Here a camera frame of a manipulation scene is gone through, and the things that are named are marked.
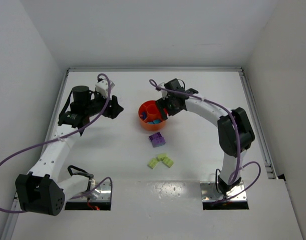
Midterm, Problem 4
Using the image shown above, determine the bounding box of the blue arch lego piece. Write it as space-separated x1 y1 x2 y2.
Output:
140 112 147 120

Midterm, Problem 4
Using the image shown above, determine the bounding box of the yellow-green lego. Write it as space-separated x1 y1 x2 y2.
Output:
162 157 174 168
157 153 167 162
147 158 159 169

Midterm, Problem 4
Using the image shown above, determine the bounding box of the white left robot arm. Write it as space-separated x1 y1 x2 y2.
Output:
15 84 123 216

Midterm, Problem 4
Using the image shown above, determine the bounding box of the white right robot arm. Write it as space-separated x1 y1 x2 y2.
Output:
149 78 255 195

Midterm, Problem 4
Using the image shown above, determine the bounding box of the orange round divided container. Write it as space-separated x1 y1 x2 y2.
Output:
138 100 166 132

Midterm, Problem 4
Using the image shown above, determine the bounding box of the purple lego block stack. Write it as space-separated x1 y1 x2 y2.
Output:
148 132 166 148

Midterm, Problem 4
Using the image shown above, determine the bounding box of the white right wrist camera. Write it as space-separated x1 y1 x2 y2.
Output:
158 82 168 99

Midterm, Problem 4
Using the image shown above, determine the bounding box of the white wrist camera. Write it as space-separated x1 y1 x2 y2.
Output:
158 82 168 99
95 77 109 98

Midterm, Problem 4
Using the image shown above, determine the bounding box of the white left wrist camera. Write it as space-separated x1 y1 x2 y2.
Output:
95 77 109 98

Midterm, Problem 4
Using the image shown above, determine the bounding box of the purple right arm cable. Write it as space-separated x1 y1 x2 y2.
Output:
149 78 261 201

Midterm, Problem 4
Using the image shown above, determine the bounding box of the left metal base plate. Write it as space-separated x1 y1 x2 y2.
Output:
69 179 111 203

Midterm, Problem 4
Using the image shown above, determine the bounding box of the metal base plate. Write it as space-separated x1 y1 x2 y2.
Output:
69 179 111 203
200 181 247 203

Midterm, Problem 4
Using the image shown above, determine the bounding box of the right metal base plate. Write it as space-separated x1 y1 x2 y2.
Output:
200 181 247 203

